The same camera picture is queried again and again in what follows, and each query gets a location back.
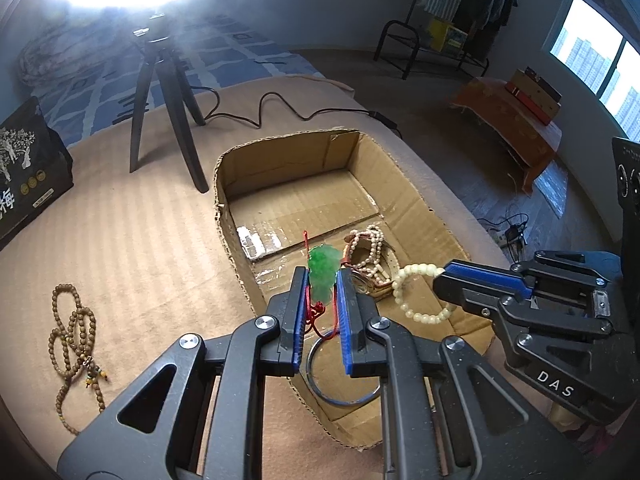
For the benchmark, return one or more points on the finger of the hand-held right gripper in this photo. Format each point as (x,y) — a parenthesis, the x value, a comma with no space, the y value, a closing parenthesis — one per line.
(465,295)
(500,280)

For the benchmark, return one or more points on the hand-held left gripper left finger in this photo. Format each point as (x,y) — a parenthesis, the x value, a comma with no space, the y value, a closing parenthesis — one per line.
(240,360)

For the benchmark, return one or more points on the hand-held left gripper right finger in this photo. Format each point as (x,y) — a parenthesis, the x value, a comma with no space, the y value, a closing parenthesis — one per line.
(400,360)

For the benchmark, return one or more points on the dark grey bangle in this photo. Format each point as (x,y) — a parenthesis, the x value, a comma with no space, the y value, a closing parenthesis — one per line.
(330,400)

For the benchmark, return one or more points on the gold wrist watch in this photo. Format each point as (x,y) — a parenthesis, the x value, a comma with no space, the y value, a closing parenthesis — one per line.
(370,285)

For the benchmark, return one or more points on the cardboard box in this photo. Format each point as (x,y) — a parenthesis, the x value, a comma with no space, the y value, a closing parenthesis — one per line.
(300,195)

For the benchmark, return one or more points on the power strip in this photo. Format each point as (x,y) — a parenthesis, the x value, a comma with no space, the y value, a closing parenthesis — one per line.
(512,235)

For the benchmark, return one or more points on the low table with orange cloth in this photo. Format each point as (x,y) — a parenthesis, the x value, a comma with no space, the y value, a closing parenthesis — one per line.
(505,120)

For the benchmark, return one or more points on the window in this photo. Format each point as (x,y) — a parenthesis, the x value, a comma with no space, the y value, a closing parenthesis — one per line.
(585,45)

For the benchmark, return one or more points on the yellow box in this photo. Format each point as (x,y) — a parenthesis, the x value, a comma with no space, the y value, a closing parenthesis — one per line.
(447,35)

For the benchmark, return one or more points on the black tripod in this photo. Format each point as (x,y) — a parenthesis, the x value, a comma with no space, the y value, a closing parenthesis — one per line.
(175,110)

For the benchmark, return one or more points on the black metal clothes rack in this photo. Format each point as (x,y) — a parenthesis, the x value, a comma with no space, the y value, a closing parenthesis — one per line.
(395,40)

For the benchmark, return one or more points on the blue patterned sheet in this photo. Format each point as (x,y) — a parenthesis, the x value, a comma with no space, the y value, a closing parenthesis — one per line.
(225,55)

